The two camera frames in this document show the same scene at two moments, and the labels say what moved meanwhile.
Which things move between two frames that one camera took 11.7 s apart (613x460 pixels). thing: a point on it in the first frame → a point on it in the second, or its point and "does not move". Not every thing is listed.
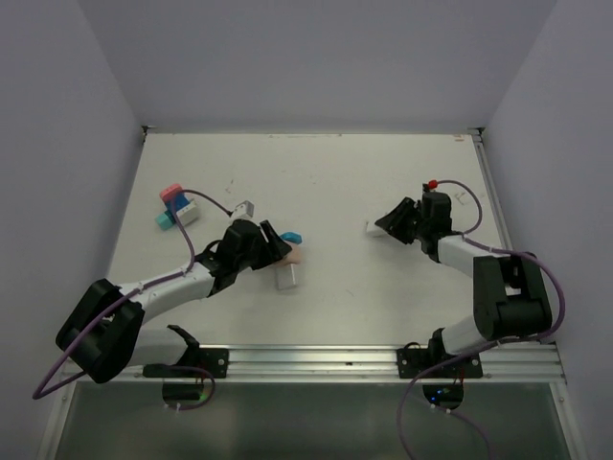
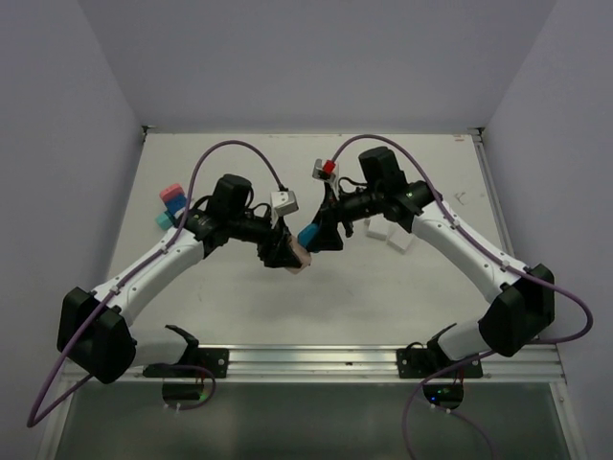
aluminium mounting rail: x=532 y=365 does not move
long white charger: x=286 y=277 → x=377 y=227
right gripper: x=392 y=223 → x=331 y=213
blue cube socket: x=180 y=201 does not move
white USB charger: x=371 y=226 → x=399 y=241
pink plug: x=168 y=194 does not move
